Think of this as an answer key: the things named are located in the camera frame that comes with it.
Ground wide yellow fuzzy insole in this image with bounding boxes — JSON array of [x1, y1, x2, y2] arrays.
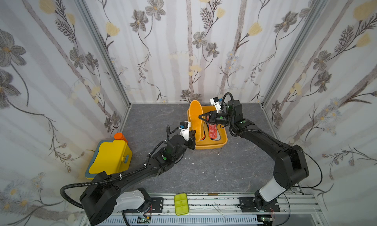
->
[[188, 100, 203, 143]]

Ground orange cylinder bottle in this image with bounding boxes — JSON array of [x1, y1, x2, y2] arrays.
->
[[114, 132, 128, 143]]

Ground yellow plastic storage box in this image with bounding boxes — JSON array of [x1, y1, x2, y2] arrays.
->
[[195, 123, 228, 150]]

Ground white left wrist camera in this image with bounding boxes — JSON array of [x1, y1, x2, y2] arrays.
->
[[179, 121, 190, 141]]

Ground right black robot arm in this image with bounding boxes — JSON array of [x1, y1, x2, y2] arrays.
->
[[198, 100, 309, 212]]

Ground red white patterned insole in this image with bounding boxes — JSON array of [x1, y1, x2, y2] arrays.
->
[[207, 122, 220, 141]]

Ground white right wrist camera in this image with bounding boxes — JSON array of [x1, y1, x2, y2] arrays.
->
[[210, 97, 222, 113]]

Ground yellow lidded lunch box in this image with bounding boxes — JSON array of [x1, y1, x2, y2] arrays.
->
[[84, 140, 133, 180]]

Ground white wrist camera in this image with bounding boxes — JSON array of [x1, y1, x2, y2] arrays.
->
[[210, 97, 222, 113], [179, 121, 190, 141]]

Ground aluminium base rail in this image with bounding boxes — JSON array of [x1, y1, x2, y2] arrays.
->
[[102, 191, 328, 226]]

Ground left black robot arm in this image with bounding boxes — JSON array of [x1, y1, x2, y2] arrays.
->
[[60, 130, 196, 226]]

